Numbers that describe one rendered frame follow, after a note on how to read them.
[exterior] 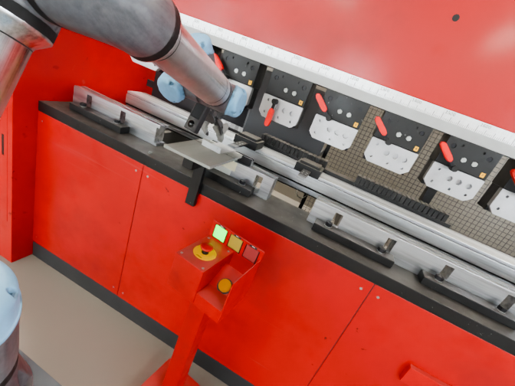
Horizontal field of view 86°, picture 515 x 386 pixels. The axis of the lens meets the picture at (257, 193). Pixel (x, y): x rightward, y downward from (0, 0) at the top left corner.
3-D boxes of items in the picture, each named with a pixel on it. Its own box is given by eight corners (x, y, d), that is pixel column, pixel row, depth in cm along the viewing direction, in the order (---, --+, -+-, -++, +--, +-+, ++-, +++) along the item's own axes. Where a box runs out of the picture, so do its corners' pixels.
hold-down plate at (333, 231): (310, 229, 102) (314, 222, 101) (313, 224, 107) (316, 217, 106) (390, 269, 96) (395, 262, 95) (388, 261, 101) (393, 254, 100)
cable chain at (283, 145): (259, 140, 147) (262, 133, 146) (263, 139, 153) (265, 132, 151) (324, 169, 140) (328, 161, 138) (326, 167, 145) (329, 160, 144)
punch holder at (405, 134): (361, 158, 93) (386, 110, 87) (361, 155, 101) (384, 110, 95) (405, 176, 90) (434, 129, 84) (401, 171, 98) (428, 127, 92)
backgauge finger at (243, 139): (218, 144, 119) (221, 132, 117) (241, 139, 143) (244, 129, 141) (242, 155, 117) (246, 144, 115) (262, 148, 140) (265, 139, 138)
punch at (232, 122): (219, 122, 112) (226, 99, 108) (221, 122, 113) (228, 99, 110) (241, 132, 109) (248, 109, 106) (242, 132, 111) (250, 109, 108)
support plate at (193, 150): (162, 147, 91) (163, 144, 91) (204, 140, 115) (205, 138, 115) (209, 169, 88) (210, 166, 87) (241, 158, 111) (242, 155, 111)
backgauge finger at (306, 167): (285, 175, 112) (290, 164, 111) (298, 165, 136) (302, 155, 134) (312, 188, 110) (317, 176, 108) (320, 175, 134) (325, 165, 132)
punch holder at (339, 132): (306, 135, 98) (326, 88, 91) (310, 133, 105) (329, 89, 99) (347, 152, 95) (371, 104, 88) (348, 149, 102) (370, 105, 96)
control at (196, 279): (166, 282, 84) (180, 235, 78) (200, 261, 98) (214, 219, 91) (217, 324, 78) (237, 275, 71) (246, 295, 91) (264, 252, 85)
